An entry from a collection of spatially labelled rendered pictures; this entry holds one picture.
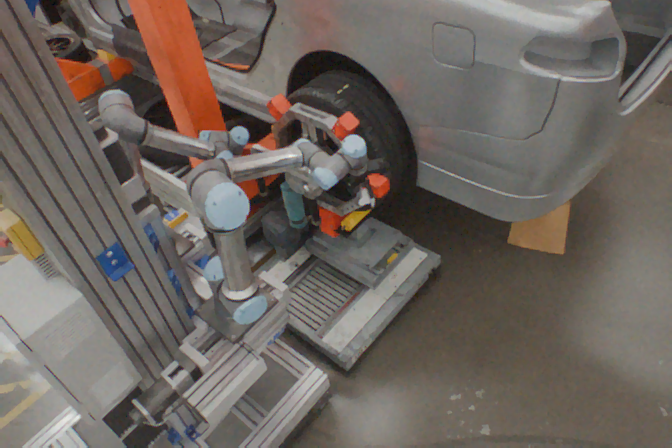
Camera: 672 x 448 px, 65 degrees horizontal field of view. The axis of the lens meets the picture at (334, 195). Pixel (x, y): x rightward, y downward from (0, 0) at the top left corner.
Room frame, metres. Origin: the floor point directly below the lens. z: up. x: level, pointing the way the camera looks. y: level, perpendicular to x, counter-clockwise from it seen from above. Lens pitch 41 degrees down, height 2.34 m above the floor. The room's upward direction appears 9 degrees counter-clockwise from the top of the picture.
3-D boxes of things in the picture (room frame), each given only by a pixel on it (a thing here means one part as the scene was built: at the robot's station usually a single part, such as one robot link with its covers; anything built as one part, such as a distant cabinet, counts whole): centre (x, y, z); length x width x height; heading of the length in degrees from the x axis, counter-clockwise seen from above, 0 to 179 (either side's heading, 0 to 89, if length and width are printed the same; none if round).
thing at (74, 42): (4.71, 2.35, 0.39); 0.66 x 0.66 x 0.24
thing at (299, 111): (1.95, 0.04, 0.85); 0.54 x 0.07 x 0.54; 43
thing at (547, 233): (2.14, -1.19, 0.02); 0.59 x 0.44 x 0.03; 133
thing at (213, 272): (1.22, 0.42, 0.98); 0.13 x 0.12 x 0.14; 31
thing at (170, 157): (3.23, 0.97, 0.39); 0.66 x 0.66 x 0.24
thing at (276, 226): (2.19, 0.22, 0.26); 0.42 x 0.18 x 0.35; 133
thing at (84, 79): (3.79, 1.63, 0.69); 0.52 x 0.17 x 0.35; 133
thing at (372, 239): (2.06, -0.09, 0.32); 0.40 x 0.30 x 0.28; 43
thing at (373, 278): (2.06, -0.09, 0.13); 0.50 x 0.36 x 0.10; 43
